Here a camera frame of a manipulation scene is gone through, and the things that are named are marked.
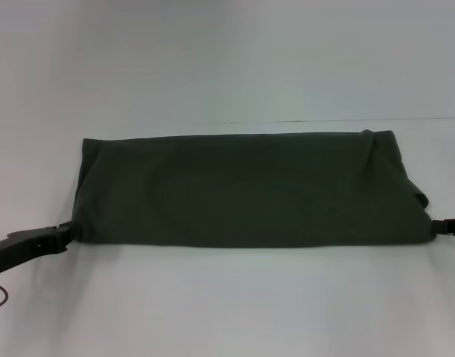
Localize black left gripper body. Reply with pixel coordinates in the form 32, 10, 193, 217
0, 225, 69, 278

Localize dark green shirt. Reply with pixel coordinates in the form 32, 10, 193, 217
69, 129, 436, 249

